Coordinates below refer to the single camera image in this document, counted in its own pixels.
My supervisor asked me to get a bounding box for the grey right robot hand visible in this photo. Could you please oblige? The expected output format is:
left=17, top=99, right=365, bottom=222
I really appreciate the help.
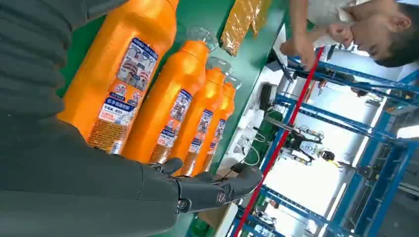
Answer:
left=0, top=113, right=263, bottom=237

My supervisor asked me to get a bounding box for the cardboard box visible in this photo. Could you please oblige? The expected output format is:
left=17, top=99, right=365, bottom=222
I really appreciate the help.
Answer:
left=196, top=201, right=231, bottom=230

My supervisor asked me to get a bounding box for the green table mat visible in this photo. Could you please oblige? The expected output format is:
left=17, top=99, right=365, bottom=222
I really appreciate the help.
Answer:
left=56, top=0, right=291, bottom=237

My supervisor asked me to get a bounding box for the black tablet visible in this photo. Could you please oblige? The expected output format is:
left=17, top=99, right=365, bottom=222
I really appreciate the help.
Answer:
left=259, top=83, right=274, bottom=112

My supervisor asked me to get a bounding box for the red pole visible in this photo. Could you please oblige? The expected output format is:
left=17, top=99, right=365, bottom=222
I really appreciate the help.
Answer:
left=232, top=46, right=325, bottom=237

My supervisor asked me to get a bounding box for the yellow sheet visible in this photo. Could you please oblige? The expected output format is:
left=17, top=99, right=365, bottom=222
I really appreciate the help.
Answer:
left=220, top=0, right=272, bottom=57

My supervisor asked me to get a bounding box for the background robot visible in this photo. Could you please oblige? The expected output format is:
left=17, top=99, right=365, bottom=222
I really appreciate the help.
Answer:
left=281, top=125, right=336, bottom=164

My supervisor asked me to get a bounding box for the person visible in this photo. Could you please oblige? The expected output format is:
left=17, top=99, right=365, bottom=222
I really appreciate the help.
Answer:
left=280, top=0, right=419, bottom=71

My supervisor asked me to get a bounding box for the blue metal frame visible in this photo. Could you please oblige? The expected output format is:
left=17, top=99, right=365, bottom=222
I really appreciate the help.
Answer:
left=229, top=49, right=419, bottom=237

